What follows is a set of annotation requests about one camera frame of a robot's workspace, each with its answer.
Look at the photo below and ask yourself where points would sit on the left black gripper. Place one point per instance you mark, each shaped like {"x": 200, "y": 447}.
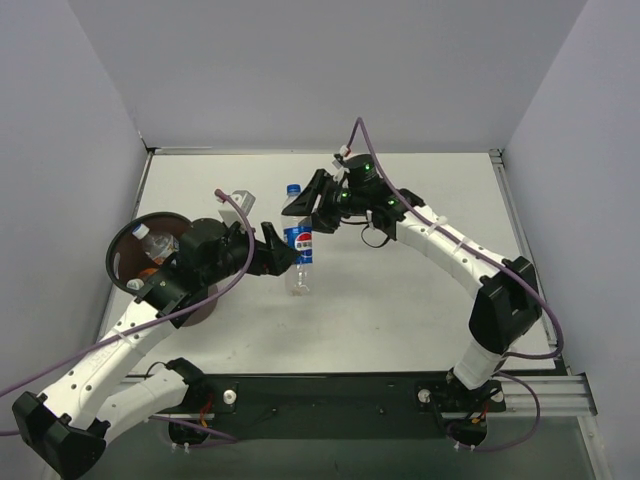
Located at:
{"x": 265, "y": 248}

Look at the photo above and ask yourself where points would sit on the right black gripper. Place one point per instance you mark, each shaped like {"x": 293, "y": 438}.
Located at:
{"x": 322, "y": 201}

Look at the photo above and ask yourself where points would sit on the pepsi plastic bottle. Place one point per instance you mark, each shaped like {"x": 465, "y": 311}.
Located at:
{"x": 297, "y": 232}

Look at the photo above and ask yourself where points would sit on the clear water bottle blue label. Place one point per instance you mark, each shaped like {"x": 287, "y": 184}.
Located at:
{"x": 157, "y": 245}

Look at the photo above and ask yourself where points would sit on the orange juice plastic bottle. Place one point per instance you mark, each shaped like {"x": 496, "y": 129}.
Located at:
{"x": 137, "y": 282}

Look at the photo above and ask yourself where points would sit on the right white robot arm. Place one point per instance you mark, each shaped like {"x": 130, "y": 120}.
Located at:
{"x": 503, "y": 290}

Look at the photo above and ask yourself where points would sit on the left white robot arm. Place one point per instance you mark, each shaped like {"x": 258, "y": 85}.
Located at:
{"x": 171, "y": 266}

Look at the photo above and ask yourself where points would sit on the dark brown round bin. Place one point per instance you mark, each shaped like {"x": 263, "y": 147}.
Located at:
{"x": 125, "y": 259}

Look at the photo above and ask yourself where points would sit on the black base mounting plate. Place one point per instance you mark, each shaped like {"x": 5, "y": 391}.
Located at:
{"x": 337, "y": 406}

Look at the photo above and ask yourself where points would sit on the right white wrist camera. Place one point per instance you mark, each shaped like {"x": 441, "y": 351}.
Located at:
{"x": 339, "y": 162}

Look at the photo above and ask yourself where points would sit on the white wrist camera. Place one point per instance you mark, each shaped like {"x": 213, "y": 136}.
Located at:
{"x": 339, "y": 162}
{"x": 235, "y": 206}

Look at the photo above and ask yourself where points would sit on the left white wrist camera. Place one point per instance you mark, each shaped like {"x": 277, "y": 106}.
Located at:
{"x": 235, "y": 206}

